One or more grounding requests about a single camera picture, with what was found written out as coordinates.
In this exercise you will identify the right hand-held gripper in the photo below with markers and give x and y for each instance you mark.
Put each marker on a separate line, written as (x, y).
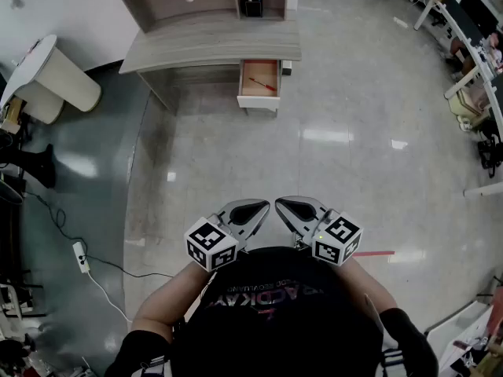
(338, 242)

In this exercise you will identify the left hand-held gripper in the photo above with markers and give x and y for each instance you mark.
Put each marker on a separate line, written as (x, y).
(212, 249)

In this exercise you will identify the white drawer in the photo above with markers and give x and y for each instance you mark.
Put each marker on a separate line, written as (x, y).
(257, 101)

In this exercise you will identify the person's left forearm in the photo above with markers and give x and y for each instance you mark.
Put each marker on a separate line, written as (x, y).
(173, 293)

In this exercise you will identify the person's right forearm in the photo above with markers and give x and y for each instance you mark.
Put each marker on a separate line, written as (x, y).
(369, 285)

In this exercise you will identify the grey wooden desk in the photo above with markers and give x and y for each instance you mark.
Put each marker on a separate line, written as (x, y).
(212, 45)

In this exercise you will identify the white long office desk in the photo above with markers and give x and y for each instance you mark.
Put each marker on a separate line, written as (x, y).
(452, 18)

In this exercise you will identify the red floor tape strip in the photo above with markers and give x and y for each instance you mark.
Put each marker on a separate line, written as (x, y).
(373, 253)

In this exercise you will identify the person's black t-shirt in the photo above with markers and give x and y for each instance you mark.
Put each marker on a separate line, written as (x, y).
(283, 320)

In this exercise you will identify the red screwdriver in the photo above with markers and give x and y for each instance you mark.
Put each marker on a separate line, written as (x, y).
(262, 84)

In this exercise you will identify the white power strip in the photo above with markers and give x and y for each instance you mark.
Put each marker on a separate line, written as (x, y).
(81, 255)

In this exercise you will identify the white cluttered shelf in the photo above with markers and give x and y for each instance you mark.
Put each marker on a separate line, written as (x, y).
(463, 324)

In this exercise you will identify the black office chair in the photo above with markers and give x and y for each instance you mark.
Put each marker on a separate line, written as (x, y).
(491, 147)

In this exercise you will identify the black pen holder box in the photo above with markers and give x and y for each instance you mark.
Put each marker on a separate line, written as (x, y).
(251, 6)

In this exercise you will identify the black stand base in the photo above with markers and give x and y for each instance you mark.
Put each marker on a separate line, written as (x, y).
(45, 167)

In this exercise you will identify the white round table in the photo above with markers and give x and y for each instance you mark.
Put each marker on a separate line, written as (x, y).
(59, 77)

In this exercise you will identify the black computer monitor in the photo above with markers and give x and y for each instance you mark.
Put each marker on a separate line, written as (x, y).
(479, 10)

